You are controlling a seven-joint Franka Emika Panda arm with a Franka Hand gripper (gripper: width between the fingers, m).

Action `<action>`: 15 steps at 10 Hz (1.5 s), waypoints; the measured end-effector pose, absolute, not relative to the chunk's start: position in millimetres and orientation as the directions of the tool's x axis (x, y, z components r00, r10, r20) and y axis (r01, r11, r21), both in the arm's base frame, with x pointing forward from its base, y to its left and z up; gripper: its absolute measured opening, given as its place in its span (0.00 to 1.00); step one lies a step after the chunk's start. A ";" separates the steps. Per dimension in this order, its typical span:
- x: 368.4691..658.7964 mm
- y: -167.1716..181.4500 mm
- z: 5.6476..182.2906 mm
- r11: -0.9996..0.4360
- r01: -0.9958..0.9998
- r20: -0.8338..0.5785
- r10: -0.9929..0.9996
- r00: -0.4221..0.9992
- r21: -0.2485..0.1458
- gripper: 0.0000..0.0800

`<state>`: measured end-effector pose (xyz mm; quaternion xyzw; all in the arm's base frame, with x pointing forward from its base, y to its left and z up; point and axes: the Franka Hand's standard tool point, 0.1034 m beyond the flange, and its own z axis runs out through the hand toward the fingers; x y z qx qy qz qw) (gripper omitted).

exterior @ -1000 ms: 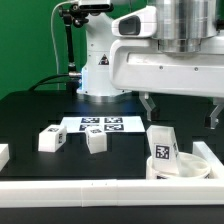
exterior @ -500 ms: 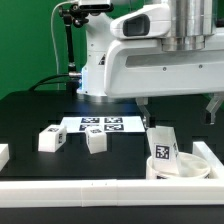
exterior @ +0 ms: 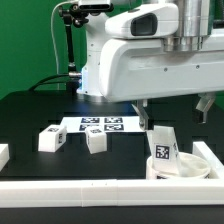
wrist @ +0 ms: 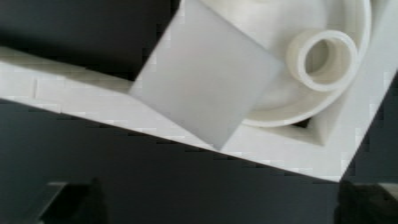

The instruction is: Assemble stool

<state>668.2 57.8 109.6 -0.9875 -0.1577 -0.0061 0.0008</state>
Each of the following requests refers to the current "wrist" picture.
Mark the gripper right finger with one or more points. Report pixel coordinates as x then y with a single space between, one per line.
367 203

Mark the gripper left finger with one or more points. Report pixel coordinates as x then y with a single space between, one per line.
71 204

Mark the white stool leg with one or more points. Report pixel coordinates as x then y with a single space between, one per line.
207 73

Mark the white round stool seat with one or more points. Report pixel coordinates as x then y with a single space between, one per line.
314 32

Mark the white U-shaped fence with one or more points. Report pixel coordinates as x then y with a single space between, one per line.
312 151

